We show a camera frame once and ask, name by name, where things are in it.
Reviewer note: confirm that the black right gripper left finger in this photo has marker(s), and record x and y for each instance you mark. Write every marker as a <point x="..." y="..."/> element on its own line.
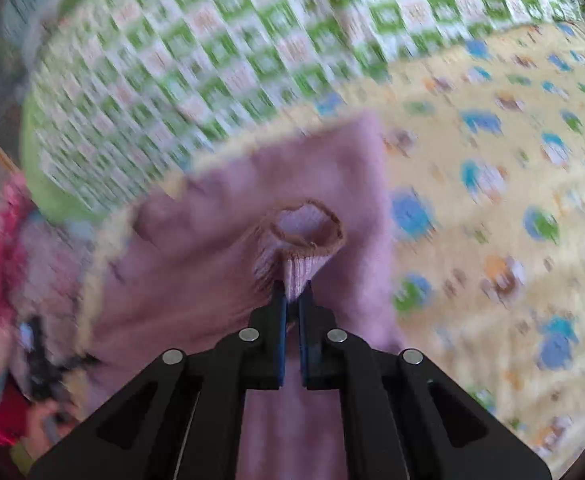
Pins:
<point x="181" y="416"/>

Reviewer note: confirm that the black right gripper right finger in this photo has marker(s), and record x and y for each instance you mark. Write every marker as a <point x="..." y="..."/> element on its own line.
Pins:
<point x="402" y="416"/>

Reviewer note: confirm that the purple knit sweater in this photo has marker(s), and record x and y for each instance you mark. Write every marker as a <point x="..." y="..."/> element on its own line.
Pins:
<point x="311" y="210"/>

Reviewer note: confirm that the yellow bear print bedsheet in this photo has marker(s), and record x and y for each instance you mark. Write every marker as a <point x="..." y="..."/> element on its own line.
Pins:
<point x="460" y="183"/>

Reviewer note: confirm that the green white patterned quilt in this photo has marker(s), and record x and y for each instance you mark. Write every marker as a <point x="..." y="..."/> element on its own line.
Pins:
<point x="124" y="90"/>

